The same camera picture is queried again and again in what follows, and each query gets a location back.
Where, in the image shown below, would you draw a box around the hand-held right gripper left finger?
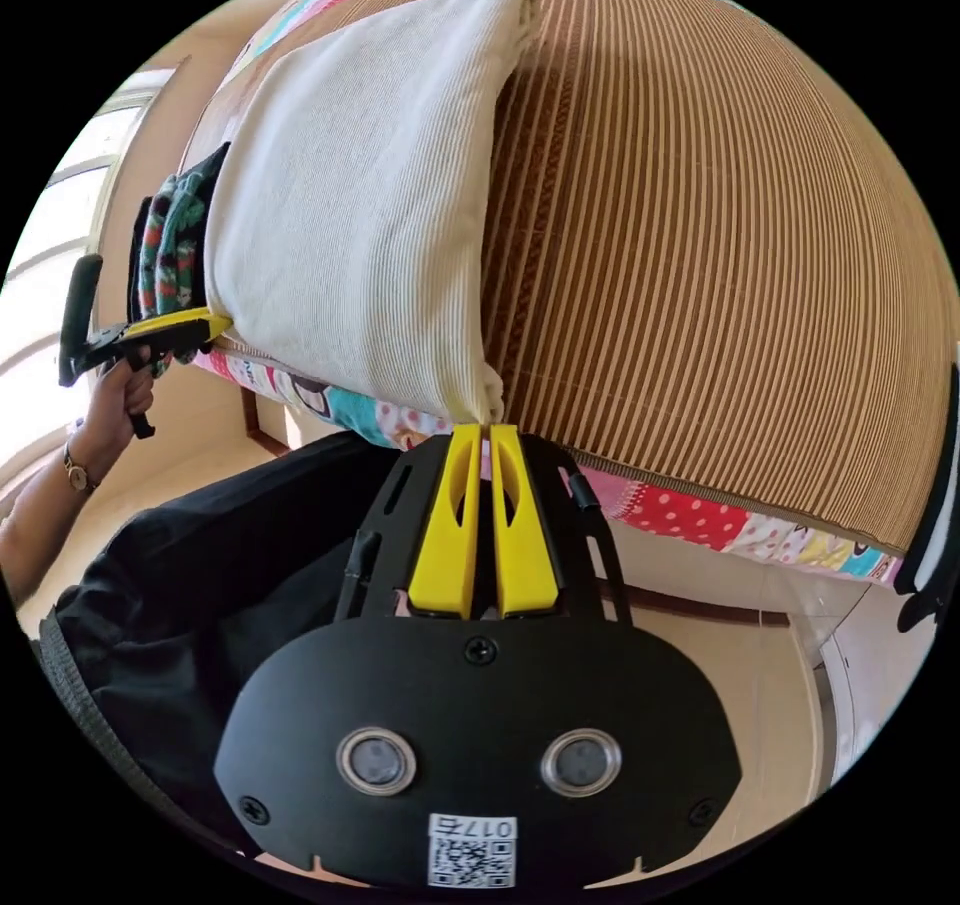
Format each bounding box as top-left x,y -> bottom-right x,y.
407,424 -> 482,618

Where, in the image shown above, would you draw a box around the bed with woven mat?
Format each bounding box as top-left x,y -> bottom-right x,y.
176,0 -> 960,588

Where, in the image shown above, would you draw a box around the window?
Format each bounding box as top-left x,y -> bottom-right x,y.
0,68 -> 175,486

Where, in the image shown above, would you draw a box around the white pants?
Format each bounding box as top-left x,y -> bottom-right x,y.
203,0 -> 543,426

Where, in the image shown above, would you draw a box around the person's left hand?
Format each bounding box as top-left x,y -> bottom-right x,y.
74,355 -> 157,464

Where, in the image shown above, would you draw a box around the person's left forearm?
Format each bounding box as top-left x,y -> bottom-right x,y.
0,436 -> 103,610

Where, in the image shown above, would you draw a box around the pile of clothes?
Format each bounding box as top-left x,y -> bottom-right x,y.
125,141 -> 232,323

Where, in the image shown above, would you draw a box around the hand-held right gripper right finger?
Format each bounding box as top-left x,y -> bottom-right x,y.
490,424 -> 561,619

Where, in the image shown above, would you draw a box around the person's body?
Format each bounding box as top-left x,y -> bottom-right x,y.
35,430 -> 436,858

